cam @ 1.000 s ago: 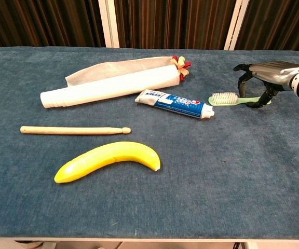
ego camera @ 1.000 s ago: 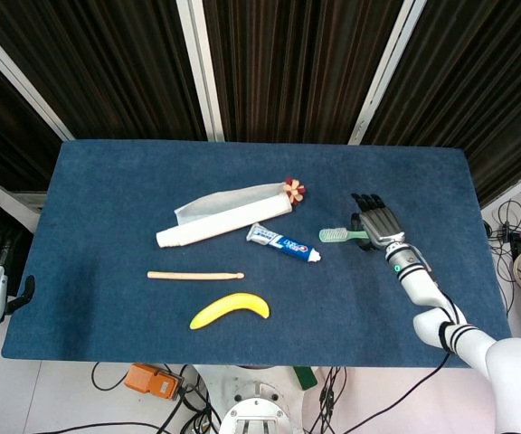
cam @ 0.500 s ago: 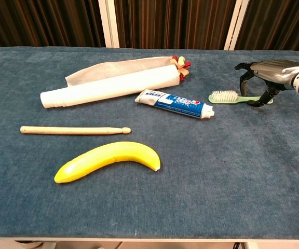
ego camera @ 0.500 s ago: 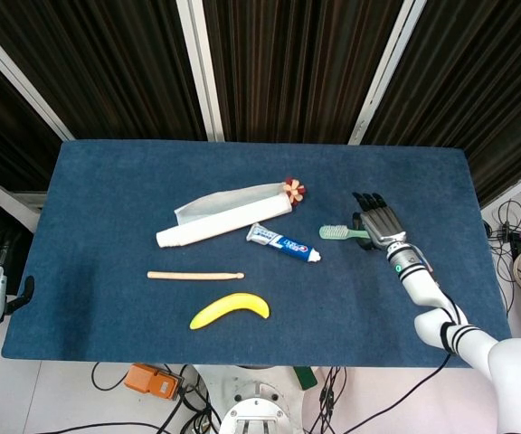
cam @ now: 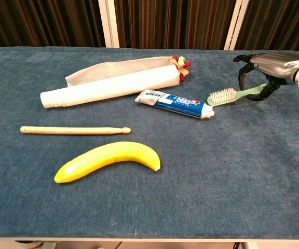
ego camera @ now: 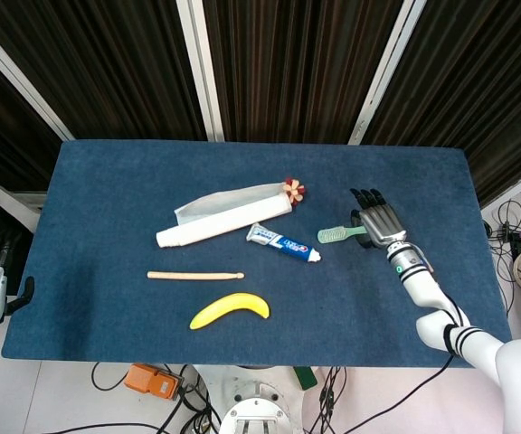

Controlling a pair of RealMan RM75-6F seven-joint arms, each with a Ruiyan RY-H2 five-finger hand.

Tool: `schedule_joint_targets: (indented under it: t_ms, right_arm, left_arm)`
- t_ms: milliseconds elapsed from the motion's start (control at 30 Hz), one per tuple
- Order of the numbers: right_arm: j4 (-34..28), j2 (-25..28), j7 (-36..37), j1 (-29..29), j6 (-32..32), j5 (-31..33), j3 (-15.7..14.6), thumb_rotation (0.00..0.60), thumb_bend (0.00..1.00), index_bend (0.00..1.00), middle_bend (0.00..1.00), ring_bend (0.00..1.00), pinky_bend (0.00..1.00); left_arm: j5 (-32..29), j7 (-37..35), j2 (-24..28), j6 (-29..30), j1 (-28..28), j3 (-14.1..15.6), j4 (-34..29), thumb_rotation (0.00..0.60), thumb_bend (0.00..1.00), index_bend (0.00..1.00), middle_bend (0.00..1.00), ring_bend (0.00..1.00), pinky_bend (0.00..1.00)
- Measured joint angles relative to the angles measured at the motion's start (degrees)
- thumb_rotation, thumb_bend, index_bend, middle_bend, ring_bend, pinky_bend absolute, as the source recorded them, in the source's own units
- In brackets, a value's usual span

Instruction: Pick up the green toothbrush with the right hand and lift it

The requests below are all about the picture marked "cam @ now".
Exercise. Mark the dark striped curtain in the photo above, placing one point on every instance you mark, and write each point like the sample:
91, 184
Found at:
173, 20

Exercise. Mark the blue and white toothpaste tube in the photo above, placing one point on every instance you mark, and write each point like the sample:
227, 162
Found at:
180, 104

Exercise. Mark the wooden drumstick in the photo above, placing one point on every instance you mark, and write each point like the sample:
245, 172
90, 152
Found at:
74, 130

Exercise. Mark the white rolled paper scroll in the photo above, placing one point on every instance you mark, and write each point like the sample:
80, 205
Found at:
108, 87

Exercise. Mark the white frame post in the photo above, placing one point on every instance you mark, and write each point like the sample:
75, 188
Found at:
109, 23
236, 23

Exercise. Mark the red and yellow ribbon bow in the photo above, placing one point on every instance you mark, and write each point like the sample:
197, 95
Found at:
181, 66

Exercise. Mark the yellow plastic banana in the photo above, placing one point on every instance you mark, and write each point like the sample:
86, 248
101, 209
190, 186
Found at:
118, 155

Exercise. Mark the silver and black right robot hand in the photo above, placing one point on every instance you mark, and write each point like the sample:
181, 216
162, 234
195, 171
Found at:
276, 66

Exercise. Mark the blue velvet table cloth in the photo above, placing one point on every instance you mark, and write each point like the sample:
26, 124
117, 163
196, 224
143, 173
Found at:
217, 168

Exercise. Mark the light green toothbrush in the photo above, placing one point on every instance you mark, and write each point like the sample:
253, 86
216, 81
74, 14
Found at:
230, 97

